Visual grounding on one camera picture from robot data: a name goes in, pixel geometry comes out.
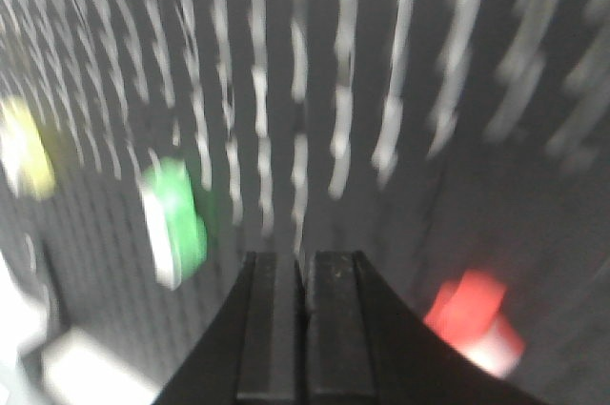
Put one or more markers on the red toggle switch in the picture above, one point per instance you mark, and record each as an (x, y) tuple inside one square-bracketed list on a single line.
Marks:
[(467, 315)]

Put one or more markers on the green toggle switch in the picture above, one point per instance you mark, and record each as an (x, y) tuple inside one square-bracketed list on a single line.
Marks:
[(177, 234)]

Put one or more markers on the black perforated pegboard panel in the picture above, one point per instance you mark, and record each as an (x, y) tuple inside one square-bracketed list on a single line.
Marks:
[(436, 136)]

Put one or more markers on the yellow toggle switch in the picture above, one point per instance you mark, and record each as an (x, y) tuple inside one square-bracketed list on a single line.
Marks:
[(24, 158)]

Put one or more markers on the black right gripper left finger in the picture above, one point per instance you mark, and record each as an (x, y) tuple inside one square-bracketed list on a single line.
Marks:
[(252, 351)]

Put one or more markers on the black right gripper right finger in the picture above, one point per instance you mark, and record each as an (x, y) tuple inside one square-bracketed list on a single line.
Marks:
[(365, 346)]

